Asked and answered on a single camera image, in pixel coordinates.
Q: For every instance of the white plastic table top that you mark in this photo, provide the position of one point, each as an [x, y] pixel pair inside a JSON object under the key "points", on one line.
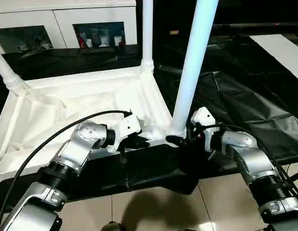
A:
{"points": [[79, 96]]}

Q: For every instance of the white plastic table leg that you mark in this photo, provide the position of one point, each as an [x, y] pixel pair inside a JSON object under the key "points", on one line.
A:
{"points": [[8, 69], [147, 36], [194, 60]]}

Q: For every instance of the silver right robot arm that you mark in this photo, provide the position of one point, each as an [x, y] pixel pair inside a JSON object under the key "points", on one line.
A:
{"points": [[254, 163]]}

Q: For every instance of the black plastic mat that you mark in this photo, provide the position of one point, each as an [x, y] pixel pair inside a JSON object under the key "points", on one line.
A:
{"points": [[247, 101]]}

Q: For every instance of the dark brown rounded part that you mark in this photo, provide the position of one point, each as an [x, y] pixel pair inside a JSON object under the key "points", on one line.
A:
{"points": [[114, 227]]}

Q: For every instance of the white small bottle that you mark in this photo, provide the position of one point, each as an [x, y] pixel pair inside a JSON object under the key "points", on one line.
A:
{"points": [[103, 41], [117, 39], [89, 42]]}

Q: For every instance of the yellow label sticker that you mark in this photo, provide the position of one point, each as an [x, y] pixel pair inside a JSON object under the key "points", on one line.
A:
{"points": [[173, 32]]}

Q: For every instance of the black metal stand leg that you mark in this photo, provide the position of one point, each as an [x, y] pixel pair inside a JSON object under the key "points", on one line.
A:
{"points": [[296, 174]]}

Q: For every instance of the red small figurine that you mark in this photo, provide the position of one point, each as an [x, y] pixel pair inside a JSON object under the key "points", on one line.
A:
{"points": [[81, 42]]}

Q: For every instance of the black tall cabinet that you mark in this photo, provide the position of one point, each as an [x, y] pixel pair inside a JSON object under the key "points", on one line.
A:
{"points": [[168, 19]]}

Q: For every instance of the white flat board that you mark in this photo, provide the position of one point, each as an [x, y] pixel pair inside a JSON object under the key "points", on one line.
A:
{"points": [[281, 50]]}

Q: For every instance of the black long bar device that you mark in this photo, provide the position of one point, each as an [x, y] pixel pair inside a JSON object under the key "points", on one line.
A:
{"points": [[259, 25]]}

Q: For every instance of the white glass-door cabinet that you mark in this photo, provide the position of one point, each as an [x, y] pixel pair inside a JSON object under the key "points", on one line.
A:
{"points": [[62, 16]]}

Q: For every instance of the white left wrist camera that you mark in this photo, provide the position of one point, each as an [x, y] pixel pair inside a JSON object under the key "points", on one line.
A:
{"points": [[126, 127]]}

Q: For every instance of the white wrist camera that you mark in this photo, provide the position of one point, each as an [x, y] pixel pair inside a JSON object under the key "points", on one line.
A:
{"points": [[204, 118], [126, 127]]}

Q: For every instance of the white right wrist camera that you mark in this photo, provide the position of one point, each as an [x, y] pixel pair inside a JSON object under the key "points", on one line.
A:
{"points": [[204, 118]]}

